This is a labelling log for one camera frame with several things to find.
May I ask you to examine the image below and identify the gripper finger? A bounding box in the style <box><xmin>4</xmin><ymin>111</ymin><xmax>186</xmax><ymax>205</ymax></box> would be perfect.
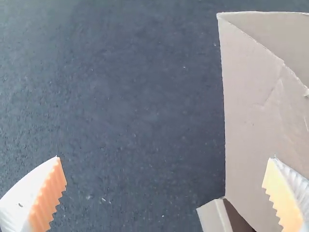
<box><xmin>261</xmin><ymin>154</ymin><xmax>309</xmax><ymax>232</ymax></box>
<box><xmin>0</xmin><ymin>155</ymin><xmax>68</xmax><ymax>232</ymax></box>

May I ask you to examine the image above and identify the black mat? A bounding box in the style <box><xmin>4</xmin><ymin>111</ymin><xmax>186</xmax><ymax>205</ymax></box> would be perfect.
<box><xmin>0</xmin><ymin>0</ymin><xmax>309</xmax><ymax>232</ymax></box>

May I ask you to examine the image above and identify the cardboard box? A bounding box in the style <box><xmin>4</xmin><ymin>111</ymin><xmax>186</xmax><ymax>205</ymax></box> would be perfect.
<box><xmin>196</xmin><ymin>11</ymin><xmax>309</xmax><ymax>232</ymax></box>

